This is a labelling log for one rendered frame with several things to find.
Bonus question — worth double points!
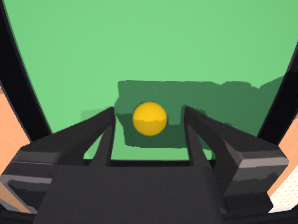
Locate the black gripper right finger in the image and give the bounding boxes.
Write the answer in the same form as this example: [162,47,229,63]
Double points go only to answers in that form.
[183,106,289,198]

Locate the yellow ball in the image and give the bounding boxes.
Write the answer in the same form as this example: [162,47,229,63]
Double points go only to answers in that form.
[133,102,167,136]

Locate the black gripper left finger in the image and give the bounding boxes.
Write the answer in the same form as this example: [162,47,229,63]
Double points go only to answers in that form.
[11,107,116,167]

